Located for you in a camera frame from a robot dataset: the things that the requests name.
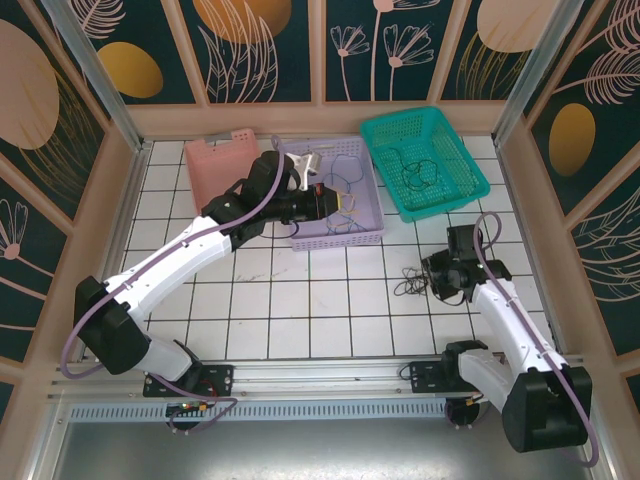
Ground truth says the grey slotted cable duct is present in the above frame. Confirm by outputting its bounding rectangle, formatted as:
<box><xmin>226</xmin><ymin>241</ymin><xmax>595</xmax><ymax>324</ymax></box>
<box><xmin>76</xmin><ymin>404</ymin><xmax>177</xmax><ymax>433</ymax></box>
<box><xmin>67</xmin><ymin>399</ymin><xmax>451</xmax><ymax>424</ymax></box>

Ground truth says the thin blue cable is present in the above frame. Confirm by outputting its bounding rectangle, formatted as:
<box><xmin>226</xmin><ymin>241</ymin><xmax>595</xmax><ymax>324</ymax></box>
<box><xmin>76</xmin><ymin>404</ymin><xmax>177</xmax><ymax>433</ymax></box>
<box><xmin>322</xmin><ymin>153</ymin><xmax>369</xmax><ymax>237</ymax></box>

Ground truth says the aluminium frame post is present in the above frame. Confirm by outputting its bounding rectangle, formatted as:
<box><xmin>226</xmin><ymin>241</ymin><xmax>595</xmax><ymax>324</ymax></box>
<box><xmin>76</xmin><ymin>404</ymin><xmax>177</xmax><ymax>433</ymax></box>
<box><xmin>492</xmin><ymin>0</ymin><xmax>584</xmax><ymax>146</ymax></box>
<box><xmin>42</xmin><ymin>0</ymin><xmax>151</xmax><ymax>154</ymax></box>

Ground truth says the thin black cable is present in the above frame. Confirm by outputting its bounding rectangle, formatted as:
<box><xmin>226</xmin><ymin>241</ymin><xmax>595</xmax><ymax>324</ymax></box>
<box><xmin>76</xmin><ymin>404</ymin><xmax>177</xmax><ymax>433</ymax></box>
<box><xmin>393</xmin><ymin>267</ymin><xmax>437</xmax><ymax>298</ymax></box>
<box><xmin>389</xmin><ymin>144</ymin><xmax>441</xmax><ymax>192</ymax></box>

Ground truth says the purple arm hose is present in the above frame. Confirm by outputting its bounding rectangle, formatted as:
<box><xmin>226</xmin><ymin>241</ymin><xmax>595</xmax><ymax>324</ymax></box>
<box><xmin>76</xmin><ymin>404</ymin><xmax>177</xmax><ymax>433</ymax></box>
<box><xmin>444</xmin><ymin>212</ymin><xmax>601</xmax><ymax>469</ymax></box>
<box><xmin>59</xmin><ymin>133</ymin><xmax>301</xmax><ymax>436</ymax></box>

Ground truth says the green perforated plastic basket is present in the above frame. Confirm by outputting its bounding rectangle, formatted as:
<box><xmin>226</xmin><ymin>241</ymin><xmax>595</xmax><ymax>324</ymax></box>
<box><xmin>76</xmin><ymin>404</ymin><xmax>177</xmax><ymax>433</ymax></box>
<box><xmin>359</xmin><ymin>106</ymin><xmax>491</xmax><ymax>224</ymax></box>

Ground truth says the purple right arm hose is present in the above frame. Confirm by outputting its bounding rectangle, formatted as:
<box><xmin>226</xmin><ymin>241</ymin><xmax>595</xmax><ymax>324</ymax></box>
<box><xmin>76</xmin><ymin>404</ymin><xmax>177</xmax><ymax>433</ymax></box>
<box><xmin>444</xmin><ymin>212</ymin><xmax>601</xmax><ymax>469</ymax></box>

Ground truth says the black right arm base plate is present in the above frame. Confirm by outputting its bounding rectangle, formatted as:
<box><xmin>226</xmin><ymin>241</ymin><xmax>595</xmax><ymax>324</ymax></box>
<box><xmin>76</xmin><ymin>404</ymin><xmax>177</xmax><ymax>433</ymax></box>
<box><xmin>399</xmin><ymin>359</ymin><xmax>451</xmax><ymax>396</ymax></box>

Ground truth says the aluminium mounting rail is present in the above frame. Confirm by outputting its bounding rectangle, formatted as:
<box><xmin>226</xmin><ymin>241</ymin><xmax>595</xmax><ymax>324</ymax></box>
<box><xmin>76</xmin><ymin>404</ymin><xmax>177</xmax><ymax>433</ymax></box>
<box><xmin>47</xmin><ymin>354</ymin><xmax>586</xmax><ymax>401</ymax></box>

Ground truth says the purple left arm hose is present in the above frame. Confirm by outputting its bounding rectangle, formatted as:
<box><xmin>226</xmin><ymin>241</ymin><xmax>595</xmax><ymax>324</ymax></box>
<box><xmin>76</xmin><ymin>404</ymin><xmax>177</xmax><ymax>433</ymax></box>
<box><xmin>59</xmin><ymin>133</ymin><xmax>301</xmax><ymax>436</ymax></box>

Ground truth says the small circuit board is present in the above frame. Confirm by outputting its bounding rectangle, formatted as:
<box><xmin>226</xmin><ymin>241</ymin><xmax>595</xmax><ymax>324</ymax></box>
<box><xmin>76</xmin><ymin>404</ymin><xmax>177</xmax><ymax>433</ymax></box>
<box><xmin>167</xmin><ymin>399</ymin><xmax>211</xmax><ymax>416</ymax></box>

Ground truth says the lilac perforated plastic basket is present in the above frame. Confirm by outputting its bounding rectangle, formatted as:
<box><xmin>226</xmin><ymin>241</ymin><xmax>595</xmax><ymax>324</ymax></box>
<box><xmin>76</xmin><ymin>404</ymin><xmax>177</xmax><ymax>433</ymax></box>
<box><xmin>277</xmin><ymin>137</ymin><xmax>387</xmax><ymax>252</ymax></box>

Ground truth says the pink perforated plastic basket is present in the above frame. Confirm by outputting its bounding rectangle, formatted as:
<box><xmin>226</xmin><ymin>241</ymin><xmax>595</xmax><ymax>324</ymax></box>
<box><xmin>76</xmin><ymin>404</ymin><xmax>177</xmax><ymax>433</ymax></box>
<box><xmin>183</xmin><ymin>127</ymin><xmax>261</xmax><ymax>214</ymax></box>

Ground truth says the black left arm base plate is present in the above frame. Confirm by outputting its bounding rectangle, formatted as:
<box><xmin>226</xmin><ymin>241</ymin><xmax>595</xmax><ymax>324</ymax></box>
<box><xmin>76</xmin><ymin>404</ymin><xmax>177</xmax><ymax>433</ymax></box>
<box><xmin>143</xmin><ymin>363</ymin><xmax>236</xmax><ymax>399</ymax></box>

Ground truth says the thin yellow cable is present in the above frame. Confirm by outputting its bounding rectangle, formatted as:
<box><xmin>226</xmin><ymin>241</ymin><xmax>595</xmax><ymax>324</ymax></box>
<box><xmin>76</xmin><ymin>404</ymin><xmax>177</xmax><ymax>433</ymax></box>
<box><xmin>339</xmin><ymin>192</ymin><xmax>362</xmax><ymax>229</ymax></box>

